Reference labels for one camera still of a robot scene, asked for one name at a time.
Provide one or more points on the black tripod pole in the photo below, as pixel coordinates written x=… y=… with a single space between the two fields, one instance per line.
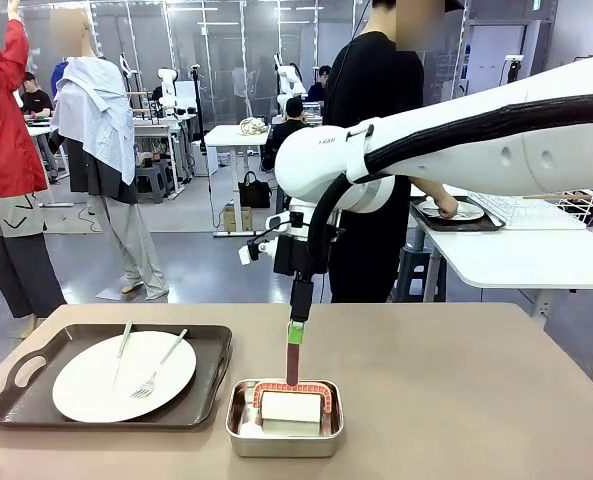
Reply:
x=198 y=105

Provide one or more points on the person's right hand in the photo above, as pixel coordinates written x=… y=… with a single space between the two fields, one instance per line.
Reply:
x=447 y=206

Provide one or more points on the person in black clothes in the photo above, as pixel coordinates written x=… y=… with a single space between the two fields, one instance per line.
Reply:
x=376 y=75

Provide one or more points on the light grey patterned skirt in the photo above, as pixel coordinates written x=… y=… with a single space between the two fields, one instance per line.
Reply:
x=11 y=215

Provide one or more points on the grey plastic stool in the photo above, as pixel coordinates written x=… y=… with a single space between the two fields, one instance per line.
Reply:
x=153 y=180

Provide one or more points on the cardboard box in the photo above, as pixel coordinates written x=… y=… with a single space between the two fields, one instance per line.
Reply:
x=237 y=219

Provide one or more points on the dark grey garment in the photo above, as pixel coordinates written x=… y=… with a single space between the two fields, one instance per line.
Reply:
x=91 y=175

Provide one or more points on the rectangular metal tray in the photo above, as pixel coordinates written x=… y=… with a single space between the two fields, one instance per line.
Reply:
x=281 y=447

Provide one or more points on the person's right forearm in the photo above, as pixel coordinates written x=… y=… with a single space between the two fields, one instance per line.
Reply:
x=426 y=191

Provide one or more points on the grey step stool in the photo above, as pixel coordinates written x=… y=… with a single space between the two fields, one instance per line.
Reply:
x=416 y=270

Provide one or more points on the seated person with black cap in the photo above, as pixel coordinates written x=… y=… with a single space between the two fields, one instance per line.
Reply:
x=288 y=125

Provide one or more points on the white background desk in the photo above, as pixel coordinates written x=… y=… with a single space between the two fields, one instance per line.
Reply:
x=226 y=136

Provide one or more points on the red jacket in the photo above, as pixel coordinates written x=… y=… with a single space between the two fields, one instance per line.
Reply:
x=1 y=125

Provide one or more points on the white round plate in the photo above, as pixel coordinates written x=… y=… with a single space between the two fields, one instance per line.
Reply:
x=96 y=385
x=468 y=212

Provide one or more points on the silver table knife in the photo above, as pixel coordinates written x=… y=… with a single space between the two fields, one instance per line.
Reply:
x=122 y=350

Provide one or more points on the blue white striped shirt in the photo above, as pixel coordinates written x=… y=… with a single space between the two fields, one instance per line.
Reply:
x=96 y=105

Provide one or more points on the white side table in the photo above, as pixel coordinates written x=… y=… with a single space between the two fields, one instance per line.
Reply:
x=526 y=255

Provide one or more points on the person in blue hoodie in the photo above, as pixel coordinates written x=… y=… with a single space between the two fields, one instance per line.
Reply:
x=59 y=75

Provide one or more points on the light grey trousers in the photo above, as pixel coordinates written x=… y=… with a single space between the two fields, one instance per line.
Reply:
x=136 y=240

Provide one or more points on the dark grey wide trousers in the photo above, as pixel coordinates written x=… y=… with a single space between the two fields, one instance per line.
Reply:
x=21 y=275

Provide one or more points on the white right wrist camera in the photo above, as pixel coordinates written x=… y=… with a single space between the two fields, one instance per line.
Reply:
x=282 y=221

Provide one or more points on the beige mannequin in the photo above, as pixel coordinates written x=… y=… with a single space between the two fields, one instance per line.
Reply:
x=71 y=30

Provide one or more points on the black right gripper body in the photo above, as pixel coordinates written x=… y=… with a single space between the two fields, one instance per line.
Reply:
x=291 y=255

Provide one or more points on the white workbench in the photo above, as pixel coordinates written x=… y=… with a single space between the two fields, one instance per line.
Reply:
x=156 y=125

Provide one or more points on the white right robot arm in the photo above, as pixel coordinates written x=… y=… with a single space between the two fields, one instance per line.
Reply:
x=426 y=135

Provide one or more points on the beige cloth bundle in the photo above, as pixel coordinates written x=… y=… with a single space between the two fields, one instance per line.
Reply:
x=252 y=127

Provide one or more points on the seated person in black shirt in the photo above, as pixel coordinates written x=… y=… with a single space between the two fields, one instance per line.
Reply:
x=36 y=100

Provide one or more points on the dark serving tray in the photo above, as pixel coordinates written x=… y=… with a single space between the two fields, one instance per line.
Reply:
x=456 y=225

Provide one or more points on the silver fork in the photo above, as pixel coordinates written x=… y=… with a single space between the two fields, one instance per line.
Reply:
x=168 y=352

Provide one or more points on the black handbag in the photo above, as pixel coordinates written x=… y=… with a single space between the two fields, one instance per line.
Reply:
x=255 y=192

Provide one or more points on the seated person in dark top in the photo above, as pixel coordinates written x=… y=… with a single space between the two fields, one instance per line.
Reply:
x=318 y=87

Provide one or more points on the black tripod with camera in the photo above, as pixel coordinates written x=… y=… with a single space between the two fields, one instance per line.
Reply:
x=514 y=67

